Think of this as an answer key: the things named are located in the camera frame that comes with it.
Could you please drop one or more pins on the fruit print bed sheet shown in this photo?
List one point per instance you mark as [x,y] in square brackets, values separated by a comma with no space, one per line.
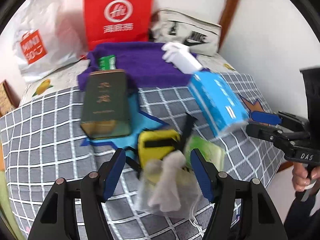
[62,80]

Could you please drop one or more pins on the grey checkered blanket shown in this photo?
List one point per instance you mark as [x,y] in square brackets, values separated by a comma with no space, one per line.
[50,135]

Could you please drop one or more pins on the person's right hand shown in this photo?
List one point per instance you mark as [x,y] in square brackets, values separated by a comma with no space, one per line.
[299,180]

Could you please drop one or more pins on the person's dark clothing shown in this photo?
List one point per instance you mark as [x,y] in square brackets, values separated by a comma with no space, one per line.
[305,220]

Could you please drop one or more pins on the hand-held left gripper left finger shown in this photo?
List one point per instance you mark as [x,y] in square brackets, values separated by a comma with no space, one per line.
[113,175]

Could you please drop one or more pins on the dark green tin box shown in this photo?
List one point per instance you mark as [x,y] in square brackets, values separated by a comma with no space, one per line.
[106,105]

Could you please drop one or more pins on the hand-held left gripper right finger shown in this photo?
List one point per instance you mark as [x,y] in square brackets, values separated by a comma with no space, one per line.
[201,177]

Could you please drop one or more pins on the red paper bag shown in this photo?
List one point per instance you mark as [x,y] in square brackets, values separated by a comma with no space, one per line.
[117,15]

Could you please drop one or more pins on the clear plastic bag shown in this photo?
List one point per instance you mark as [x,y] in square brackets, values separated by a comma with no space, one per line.
[191,202]

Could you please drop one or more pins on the brown wooden door frame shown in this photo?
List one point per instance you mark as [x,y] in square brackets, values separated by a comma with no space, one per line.
[231,15]

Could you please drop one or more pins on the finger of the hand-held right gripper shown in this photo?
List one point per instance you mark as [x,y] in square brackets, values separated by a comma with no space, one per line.
[262,131]
[265,118]

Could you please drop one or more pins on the pale green wipes packet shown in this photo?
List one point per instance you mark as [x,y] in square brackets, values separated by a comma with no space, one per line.
[210,152]

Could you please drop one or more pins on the purple towel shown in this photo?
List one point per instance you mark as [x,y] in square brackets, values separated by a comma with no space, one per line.
[145,65]

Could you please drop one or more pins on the grey waist bag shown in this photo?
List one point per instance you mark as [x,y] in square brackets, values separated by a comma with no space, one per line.
[200,35]

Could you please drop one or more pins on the blue tissue pack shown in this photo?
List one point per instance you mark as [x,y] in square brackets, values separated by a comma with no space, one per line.
[217,102]

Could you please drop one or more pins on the white plastic shopping bag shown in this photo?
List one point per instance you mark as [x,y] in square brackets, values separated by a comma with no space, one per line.
[45,30]

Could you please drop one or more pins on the pale green quilt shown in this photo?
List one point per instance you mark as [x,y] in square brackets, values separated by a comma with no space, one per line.
[7,205]

